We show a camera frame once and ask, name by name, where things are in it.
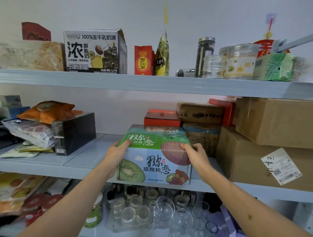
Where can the person's right forearm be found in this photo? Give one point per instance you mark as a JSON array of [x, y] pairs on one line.
[[249, 212]]

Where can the small cardboard box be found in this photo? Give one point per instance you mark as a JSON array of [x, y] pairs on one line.
[[274, 122]]

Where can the white black milk carton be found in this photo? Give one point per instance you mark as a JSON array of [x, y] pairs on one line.
[[93, 53]]

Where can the red round-label pouch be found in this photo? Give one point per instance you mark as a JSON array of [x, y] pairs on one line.
[[52, 201], [34, 201]]

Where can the yellow green snack bag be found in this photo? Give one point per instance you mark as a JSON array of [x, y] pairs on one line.
[[162, 58]]

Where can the group of clear glass cups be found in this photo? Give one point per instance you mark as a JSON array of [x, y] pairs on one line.
[[159, 212]]

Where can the red yellow-label packet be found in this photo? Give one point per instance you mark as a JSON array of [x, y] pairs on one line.
[[144, 61]]

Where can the tan textured packet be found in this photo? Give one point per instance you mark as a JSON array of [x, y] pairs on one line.
[[31, 56]]

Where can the pale printed snack packet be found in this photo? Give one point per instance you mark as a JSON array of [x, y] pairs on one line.
[[31, 133]]

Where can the pale green flat packet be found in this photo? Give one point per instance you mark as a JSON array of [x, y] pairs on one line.
[[22, 151]]

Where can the person's right hand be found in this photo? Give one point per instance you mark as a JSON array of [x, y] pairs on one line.
[[199, 158]]

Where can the white-lid green-label jar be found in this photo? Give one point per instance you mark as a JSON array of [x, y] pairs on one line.
[[94, 214]]

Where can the green patterned tea packet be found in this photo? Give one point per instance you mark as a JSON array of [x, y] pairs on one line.
[[274, 68]]

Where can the kiwi fruit carton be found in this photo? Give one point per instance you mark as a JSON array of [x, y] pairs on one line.
[[151, 168]]

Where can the plain purple bag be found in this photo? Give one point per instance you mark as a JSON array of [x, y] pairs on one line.
[[229, 222]]

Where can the person's left hand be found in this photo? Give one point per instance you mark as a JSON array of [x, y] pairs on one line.
[[112, 158]]

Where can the dark red patterned box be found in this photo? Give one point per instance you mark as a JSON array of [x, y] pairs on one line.
[[36, 33]]

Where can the wide clear-taped cardboard box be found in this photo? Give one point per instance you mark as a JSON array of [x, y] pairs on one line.
[[244, 161]]

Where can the red knot ornament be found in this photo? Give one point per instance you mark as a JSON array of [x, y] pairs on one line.
[[265, 46]]

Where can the small blue white box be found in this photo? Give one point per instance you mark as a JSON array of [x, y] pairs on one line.
[[12, 105]]

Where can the person's left forearm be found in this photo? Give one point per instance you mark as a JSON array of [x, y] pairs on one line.
[[68, 205]]

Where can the ribbed clear plastic jar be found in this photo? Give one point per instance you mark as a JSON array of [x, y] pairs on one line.
[[214, 67]]

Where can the long taped cardboard box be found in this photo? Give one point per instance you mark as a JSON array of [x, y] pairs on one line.
[[203, 139]]

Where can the large red cartoon gift box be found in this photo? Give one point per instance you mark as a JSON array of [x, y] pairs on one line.
[[228, 114]]

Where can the labelled clear plastic jar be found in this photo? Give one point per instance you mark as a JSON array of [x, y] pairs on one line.
[[240, 63]]

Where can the printed-tape brown parcel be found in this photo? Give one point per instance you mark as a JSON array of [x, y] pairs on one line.
[[200, 112]]

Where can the large black box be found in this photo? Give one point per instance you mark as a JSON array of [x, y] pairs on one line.
[[75, 131]]

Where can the grey metal shelves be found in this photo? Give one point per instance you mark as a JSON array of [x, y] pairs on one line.
[[146, 84]]

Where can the metal-lid glass jar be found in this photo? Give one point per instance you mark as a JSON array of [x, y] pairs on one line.
[[204, 46]]

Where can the small dark canister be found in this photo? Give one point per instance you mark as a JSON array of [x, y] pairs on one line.
[[184, 73]]

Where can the yellow flat packet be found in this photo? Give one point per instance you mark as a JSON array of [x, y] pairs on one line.
[[14, 190]]

